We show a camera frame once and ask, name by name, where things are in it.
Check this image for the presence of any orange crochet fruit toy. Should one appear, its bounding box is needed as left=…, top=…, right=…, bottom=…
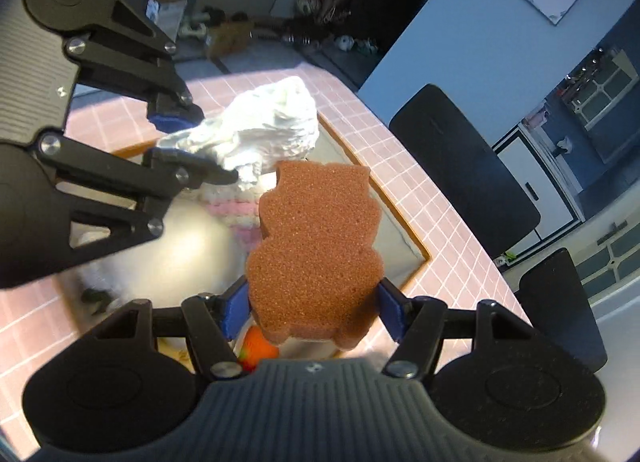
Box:
left=238, top=326, right=280, bottom=372

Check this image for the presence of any pink white crochet hat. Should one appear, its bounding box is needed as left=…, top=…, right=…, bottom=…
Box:
left=198, top=185, right=264, bottom=252

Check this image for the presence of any white towel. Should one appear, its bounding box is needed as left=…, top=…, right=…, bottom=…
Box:
left=157, top=76, right=319, bottom=190

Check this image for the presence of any brown bear-shaped sponge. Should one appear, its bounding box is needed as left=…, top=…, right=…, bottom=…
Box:
left=246, top=160, right=384, bottom=350

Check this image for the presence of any white blue carton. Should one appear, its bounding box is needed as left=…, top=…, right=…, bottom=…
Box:
left=145, top=0, right=188, bottom=41

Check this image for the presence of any right black chair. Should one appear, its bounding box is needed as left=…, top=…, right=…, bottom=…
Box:
left=515, top=248, right=608, bottom=373

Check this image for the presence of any black chair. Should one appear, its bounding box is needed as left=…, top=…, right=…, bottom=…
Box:
left=515, top=248, right=608, bottom=373
left=388, top=84, right=540, bottom=259

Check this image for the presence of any left black chair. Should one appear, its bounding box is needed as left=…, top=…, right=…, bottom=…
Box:
left=388, top=84, right=540, bottom=259

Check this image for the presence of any white vanity cabinet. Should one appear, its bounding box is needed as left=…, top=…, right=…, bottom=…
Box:
left=494, top=123, right=584, bottom=253

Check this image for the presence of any bathroom mirror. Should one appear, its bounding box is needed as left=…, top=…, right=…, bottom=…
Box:
left=560, top=48, right=639, bottom=131

